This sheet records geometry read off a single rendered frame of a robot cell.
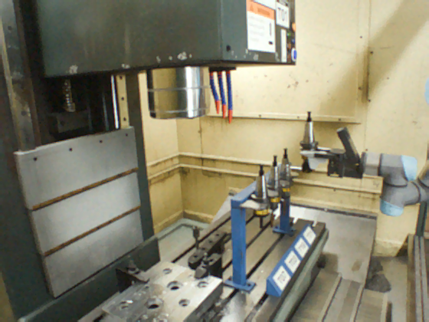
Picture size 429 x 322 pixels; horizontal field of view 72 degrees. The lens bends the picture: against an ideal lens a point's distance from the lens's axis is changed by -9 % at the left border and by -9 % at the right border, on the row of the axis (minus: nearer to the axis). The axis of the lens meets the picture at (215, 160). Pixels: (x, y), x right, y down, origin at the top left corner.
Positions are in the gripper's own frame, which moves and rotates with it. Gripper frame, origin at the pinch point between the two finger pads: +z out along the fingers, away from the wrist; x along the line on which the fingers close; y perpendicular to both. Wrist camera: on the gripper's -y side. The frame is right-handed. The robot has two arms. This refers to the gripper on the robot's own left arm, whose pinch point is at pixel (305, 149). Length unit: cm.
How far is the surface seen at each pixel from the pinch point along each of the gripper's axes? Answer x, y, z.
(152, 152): 37, 20, 104
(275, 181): -7.9, 10.0, 7.7
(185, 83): -45, -23, 16
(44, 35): -52, -39, 61
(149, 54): -52, -30, 20
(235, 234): -24.0, 24.0, 14.2
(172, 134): 57, 12, 104
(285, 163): 3.2, 6.7, 8.3
